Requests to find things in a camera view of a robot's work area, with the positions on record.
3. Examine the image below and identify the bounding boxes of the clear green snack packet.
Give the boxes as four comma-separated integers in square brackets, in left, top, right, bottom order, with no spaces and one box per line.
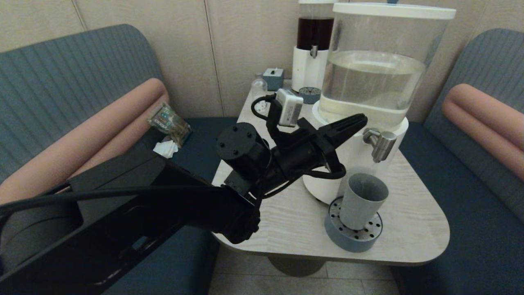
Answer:
[147,102,192,146]

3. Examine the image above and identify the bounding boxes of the steel water dispenser tap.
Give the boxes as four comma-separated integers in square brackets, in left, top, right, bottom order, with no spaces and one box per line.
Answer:
[363,128,398,163]

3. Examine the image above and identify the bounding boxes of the small blue steel drip tray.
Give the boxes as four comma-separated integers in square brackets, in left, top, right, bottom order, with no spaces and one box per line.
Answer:
[298,86,322,104]

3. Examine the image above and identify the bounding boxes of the black left camera cable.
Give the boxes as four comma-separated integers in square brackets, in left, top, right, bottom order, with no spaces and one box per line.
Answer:
[251,95,280,122]

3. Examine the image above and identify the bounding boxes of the blue-grey tissue box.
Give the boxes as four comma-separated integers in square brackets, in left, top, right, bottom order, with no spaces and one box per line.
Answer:
[263,67,285,91]

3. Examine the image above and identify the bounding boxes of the blue ribbed booth sofa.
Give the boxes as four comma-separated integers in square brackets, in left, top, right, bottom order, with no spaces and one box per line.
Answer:
[0,23,238,295]
[389,28,524,295]

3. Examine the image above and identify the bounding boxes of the clear water dispenser white base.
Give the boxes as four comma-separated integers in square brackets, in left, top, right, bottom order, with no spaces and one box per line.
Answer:
[303,0,457,205]

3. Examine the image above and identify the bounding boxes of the large blue steel drip tray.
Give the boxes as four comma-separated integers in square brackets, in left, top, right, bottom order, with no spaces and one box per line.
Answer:
[325,197,383,253]

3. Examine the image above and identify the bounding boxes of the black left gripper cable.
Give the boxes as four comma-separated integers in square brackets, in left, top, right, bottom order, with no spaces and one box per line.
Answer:
[302,163,347,181]

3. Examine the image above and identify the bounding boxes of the grey plastic cup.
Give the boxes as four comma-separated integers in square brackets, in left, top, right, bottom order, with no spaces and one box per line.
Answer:
[339,172,389,231]

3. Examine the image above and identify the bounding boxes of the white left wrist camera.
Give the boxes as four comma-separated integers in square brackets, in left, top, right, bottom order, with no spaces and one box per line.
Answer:
[276,88,304,127]

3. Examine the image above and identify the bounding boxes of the pink bolster cushion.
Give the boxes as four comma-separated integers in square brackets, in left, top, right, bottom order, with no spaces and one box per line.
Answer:
[441,83,524,182]
[0,77,169,205]

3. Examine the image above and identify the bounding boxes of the bronze table pedestal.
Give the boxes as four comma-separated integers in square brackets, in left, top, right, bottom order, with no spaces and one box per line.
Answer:
[267,256,327,278]

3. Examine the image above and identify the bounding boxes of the dark drink dispenser white base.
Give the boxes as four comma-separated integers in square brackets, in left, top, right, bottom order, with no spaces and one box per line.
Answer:
[291,0,338,93]

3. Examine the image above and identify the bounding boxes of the white folded napkins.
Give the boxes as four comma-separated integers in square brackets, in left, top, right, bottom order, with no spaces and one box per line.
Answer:
[153,139,179,159]

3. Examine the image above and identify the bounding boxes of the clear plastic bottle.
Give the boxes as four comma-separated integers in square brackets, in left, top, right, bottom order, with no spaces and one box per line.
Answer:
[251,73,269,110]

